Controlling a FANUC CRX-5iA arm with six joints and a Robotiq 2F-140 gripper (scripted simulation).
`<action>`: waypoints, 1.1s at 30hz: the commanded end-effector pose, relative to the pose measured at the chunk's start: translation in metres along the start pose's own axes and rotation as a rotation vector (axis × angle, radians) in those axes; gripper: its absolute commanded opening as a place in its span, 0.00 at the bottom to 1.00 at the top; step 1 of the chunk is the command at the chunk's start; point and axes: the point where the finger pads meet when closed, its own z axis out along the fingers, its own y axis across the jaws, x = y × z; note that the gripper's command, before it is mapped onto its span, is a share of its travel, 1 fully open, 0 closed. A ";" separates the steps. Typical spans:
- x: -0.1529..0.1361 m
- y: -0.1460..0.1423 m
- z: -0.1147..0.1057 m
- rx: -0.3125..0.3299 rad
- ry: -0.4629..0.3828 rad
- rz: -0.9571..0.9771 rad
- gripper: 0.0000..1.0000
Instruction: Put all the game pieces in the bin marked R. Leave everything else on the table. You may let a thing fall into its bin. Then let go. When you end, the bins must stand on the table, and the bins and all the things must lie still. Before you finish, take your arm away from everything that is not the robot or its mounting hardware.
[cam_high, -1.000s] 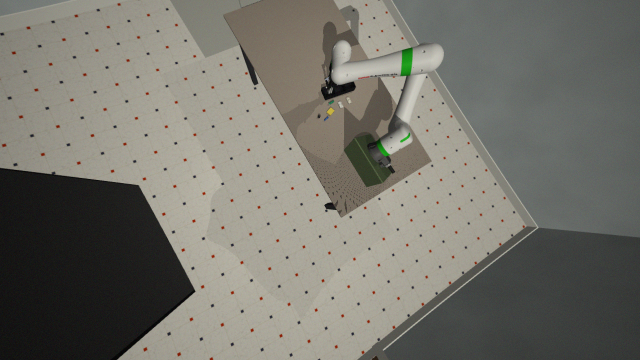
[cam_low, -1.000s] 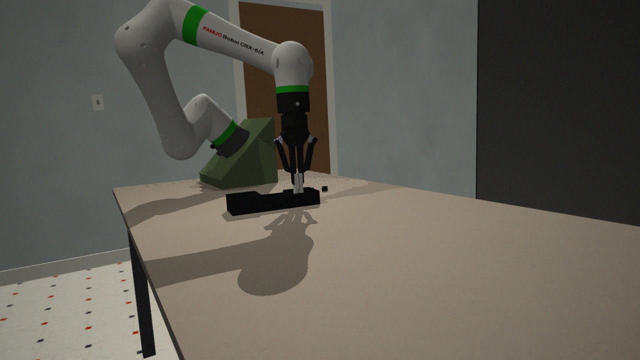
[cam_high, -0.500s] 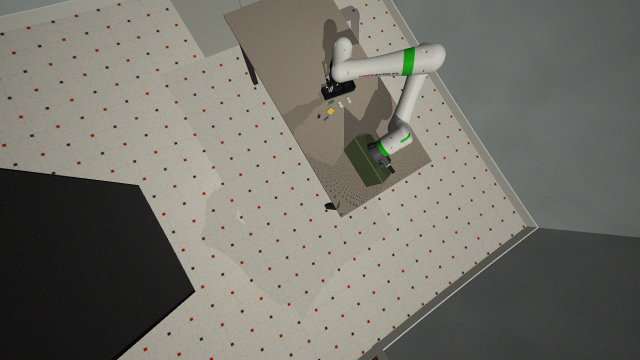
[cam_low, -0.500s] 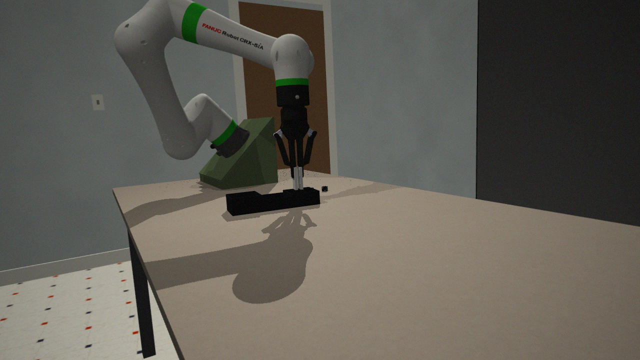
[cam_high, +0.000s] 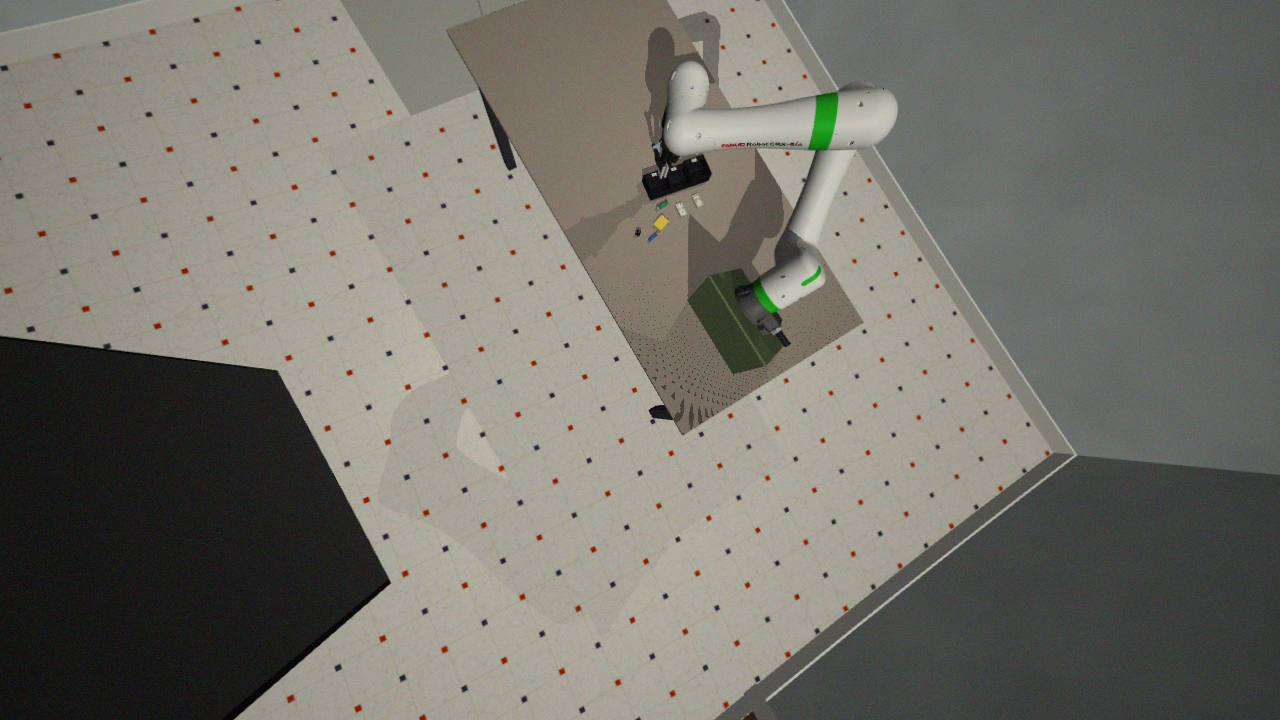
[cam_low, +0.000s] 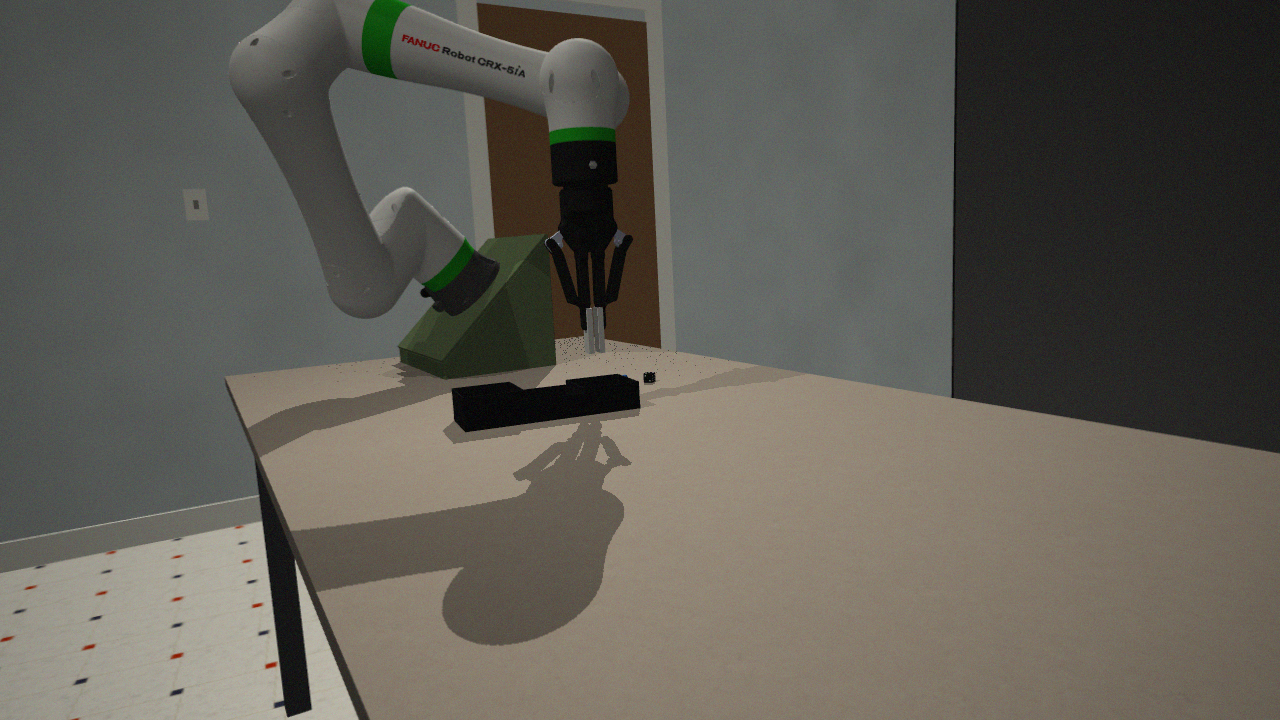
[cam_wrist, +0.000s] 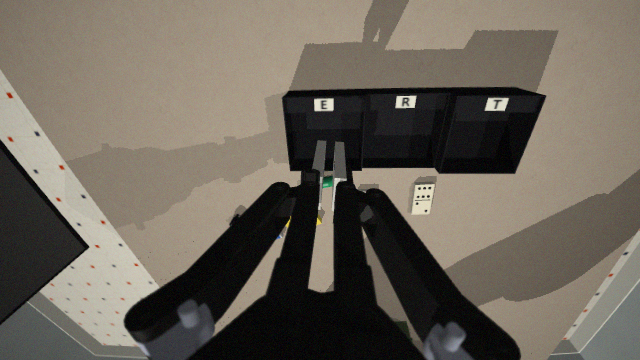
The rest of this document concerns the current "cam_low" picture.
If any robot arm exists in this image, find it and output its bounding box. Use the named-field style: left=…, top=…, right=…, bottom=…
left=229, top=0, right=628, bottom=319

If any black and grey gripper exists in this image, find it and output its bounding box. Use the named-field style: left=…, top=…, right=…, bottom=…
left=544, top=187, right=634, bottom=354

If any black three-compartment bin rack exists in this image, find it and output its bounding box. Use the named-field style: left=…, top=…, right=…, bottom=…
left=452, top=374, right=640, bottom=432

